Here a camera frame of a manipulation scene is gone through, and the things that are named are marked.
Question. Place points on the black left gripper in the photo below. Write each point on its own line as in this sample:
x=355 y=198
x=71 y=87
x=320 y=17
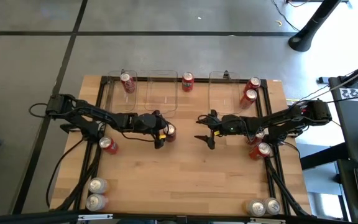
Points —
x=148 y=123

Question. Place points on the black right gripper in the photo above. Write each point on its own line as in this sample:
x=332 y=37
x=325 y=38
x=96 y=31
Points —
x=230 y=126

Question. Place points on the red Fanta can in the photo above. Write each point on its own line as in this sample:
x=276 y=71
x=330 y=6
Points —
x=169 y=130
x=187 y=81
x=107 y=143
x=249 y=97

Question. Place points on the red Coca-Cola can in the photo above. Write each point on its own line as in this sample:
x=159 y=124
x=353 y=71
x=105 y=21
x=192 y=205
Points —
x=254 y=82
x=257 y=139
x=126 y=78
x=261 y=151

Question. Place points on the pale orange soda can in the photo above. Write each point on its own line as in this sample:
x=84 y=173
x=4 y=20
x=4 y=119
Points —
x=256 y=208
x=272 y=206
x=95 y=202
x=97 y=185

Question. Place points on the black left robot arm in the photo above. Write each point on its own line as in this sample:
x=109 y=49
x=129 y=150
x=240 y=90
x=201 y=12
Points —
x=104 y=116

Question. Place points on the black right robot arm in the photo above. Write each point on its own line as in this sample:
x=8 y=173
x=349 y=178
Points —
x=278 y=119

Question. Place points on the clear plastic bin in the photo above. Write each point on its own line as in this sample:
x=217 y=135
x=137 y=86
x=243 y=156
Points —
x=162 y=99
x=224 y=99
x=117 y=99

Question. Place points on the black diagonal strut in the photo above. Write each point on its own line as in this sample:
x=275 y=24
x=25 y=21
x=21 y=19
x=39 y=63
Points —
x=322 y=155

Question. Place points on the yellow scrap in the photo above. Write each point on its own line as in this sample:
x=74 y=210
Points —
x=279 y=22

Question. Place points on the black stand pole with base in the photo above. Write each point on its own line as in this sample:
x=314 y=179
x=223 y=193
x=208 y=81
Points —
x=304 y=39

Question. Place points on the black side desk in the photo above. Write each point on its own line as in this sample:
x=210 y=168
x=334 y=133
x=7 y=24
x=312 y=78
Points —
x=353 y=130

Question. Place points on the black rig crossbar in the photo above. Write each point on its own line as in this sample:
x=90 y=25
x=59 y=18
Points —
x=42 y=217

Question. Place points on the black aluminium table frame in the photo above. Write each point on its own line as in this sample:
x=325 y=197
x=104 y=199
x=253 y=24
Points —
x=200 y=80

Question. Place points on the silver bracket plate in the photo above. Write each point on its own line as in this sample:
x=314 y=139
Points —
x=95 y=216
x=267 y=221

